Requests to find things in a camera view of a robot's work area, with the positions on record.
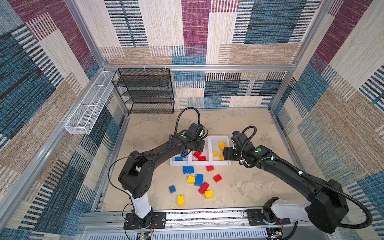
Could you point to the white wire mesh basket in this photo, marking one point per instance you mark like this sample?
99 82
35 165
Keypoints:
86 114

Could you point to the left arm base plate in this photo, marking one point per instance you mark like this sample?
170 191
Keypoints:
154 220

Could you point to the aluminium front rail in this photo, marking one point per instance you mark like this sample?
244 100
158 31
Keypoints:
198 224

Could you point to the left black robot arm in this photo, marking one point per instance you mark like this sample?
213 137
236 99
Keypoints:
137 172

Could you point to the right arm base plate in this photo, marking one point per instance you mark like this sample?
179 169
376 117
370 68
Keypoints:
260 217

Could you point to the large red lego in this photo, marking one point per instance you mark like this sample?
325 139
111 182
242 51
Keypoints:
197 154

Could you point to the white bin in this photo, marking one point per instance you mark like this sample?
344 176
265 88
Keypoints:
205 152
178 156
215 140

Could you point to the middle white bin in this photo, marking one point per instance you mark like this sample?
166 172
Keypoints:
205 152

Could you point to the small blue lego left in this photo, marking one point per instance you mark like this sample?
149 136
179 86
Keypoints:
172 189

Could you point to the black wire shelf rack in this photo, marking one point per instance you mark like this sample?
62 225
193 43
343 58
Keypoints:
145 91

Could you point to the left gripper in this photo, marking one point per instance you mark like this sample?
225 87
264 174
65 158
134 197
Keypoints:
201 144

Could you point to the small red lego back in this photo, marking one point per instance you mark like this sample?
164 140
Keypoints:
210 168

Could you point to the blue lego pair back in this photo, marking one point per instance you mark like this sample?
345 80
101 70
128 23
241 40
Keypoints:
188 170

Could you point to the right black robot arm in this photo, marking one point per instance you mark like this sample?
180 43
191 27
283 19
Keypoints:
325 209

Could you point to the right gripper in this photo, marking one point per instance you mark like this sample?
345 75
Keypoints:
227 154

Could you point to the red lego right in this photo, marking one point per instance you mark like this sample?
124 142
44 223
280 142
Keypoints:
217 178

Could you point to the right white bin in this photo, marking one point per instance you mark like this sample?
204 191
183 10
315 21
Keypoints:
215 140

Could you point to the left white bin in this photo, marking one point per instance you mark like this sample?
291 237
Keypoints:
178 156

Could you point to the red lego diagonal brick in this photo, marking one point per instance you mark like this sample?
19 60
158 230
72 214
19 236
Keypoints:
203 188

